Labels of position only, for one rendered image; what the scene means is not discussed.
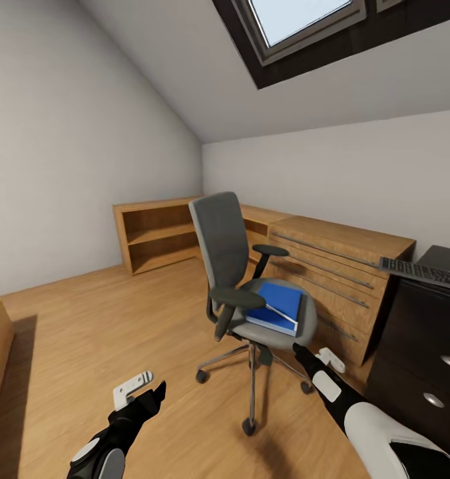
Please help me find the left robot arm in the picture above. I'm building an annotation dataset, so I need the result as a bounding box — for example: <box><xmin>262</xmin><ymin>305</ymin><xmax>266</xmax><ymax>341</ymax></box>
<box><xmin>67</xmin><ymin>371</ymin><xmax>166</xmax><ymax>479</ymax></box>

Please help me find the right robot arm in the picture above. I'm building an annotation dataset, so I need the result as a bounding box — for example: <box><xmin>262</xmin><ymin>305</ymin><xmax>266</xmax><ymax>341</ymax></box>
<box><xmin>293</xmin><ymin>343</ymin><xmax>450</xmax><ymax>479</ymax></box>

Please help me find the folder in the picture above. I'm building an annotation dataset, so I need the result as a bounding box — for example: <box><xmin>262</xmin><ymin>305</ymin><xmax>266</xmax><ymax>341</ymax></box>
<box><xmin>246</xmin><ymin>282</ymin><xmax>303</xmax><ymax>337</ymax></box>

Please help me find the keyboard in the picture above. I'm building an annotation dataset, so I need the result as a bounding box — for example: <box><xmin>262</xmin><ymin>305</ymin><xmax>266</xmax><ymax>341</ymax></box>
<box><xmin>379</xmin><ymin>256</ymin><xmax>450</xmax><ymax>288</ymax></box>

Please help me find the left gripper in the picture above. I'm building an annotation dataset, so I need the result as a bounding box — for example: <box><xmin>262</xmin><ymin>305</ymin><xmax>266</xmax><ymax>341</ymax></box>
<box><xmin>108</xmin><ymin>381</ymin><xmax>166</xmax><ymax>438</ymax></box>

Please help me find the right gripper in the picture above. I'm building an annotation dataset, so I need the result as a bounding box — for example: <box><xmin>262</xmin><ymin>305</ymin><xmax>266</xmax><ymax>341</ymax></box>
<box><xmin>293</xmin><ymin>343</ymin><xmax>328</xmax><ymax>377</ymax></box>

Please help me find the swivel chair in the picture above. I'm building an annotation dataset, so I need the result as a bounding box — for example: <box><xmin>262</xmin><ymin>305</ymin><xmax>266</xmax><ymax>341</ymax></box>
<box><xmin>188</xmin><ymin>191</ymin><xmax>318</xmax><ymax>436</ymax></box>

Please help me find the pen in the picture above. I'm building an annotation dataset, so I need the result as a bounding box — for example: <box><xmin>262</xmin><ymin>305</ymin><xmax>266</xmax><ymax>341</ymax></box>
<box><xmin>266</xmin><ymin>305</ymin><xmax>297</xmax><ymax>325</ymax></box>

